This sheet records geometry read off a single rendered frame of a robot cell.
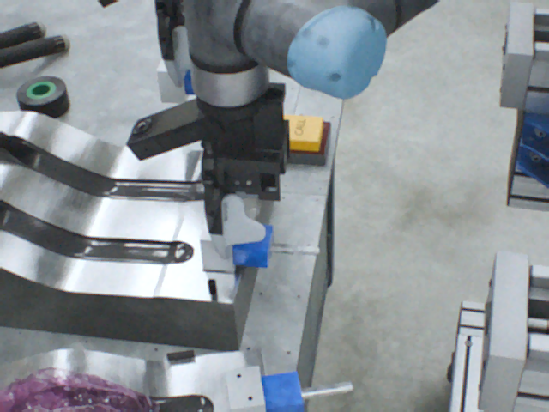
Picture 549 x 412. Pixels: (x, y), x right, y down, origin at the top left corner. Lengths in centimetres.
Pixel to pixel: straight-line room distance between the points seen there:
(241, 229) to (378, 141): 168
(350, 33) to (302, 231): 52
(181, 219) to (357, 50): 44
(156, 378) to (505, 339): 38
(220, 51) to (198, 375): 36
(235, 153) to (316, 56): 21
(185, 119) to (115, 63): 66
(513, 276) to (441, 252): 141
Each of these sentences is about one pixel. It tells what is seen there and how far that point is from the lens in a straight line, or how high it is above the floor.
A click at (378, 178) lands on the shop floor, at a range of 248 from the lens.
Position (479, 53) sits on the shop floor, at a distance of 302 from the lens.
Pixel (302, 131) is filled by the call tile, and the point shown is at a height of 84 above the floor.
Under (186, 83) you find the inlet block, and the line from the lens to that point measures 123.
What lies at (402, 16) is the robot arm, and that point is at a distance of 81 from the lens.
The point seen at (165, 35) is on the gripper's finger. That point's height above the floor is 103.
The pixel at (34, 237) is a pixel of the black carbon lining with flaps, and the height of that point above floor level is 90.
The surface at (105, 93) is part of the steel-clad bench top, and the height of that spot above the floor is 80.
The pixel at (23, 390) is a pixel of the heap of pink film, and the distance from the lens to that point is 92.
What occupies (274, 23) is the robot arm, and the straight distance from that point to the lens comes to 74.
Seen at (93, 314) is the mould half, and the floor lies 84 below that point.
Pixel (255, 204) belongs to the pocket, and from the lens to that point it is 114.
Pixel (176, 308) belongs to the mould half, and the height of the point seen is 87.
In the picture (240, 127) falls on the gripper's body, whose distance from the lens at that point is 89.
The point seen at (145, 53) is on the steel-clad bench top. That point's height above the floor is 80.
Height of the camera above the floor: 164
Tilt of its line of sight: 43 degrees down
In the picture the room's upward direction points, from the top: 3 degrees counter-clockwise
